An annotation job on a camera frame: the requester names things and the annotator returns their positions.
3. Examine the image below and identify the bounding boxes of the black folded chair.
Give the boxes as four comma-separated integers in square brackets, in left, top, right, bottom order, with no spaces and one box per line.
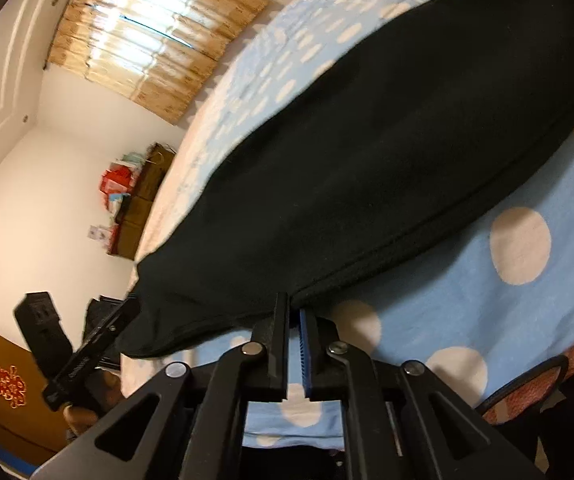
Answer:
[14,291,74,376]

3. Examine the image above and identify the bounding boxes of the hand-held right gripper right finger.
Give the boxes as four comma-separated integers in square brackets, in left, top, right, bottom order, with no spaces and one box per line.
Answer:
[299,308,548,480]

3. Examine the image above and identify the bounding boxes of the person's left hand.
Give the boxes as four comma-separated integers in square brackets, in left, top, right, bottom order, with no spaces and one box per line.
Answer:
[63,404,103,442]

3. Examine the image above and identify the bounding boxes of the blue polka dot blanket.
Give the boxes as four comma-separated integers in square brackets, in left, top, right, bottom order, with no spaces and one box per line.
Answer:
[194,0,574,450]

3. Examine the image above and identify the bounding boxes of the yellow patterned curtain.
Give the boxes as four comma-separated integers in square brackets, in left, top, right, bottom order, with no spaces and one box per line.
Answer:
[44,0,271,126]

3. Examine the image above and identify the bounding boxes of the black cable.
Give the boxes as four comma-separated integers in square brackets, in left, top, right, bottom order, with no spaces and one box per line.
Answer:
[476,355,570,463]

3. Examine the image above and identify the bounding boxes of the black pants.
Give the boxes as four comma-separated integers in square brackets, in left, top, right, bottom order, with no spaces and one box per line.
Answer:
[114,0,574,359]

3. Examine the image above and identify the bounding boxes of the red gift bag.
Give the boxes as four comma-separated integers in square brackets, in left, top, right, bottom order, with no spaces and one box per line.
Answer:
[98,167,136,196]

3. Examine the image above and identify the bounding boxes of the brown wooden desk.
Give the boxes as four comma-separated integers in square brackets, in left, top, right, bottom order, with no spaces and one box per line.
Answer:
[107,142,178,261]

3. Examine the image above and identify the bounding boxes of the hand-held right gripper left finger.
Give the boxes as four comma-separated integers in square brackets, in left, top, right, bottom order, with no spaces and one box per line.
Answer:
[32,292,291,480]

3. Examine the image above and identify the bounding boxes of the red knot ornament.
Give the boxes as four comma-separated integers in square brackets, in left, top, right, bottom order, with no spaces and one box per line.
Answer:
[0,365,29,409]

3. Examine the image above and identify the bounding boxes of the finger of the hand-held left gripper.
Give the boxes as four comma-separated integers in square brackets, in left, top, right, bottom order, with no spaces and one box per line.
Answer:
[84,299,141,361]

